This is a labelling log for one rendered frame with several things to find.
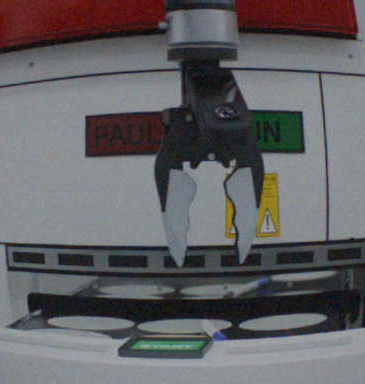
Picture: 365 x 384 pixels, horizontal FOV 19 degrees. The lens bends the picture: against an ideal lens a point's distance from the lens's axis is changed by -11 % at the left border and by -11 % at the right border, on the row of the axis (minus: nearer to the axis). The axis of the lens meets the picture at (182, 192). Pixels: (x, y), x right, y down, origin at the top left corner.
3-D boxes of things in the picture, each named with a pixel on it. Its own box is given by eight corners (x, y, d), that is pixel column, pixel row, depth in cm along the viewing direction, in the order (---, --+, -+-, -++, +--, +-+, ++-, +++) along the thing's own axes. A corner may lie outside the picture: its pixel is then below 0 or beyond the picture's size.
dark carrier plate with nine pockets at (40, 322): (49, 315, 132) (48, 310, 132) (339, 312, 127) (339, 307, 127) (-29, 358, 98) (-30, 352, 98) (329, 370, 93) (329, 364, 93)
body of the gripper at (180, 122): (237, 165, 123) (231, 52, 122) (252, 168, 114) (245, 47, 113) (160, 167, 122) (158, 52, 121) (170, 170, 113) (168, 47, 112)
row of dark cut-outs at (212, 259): (10, 265, 137) (8, 246, 137) (366, 262, 131) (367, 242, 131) (8, 266, 137) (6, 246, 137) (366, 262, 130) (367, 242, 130)
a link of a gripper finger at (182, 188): (176, 262, 121) (195, 169, 120) (184, 268, 115) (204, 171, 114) (145, 256, 120) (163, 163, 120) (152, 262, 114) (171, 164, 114)
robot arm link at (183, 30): (242, 10, 113) (163, 9, 112) (245, 50, 113) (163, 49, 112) (230, 16, 120) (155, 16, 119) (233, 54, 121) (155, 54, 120)
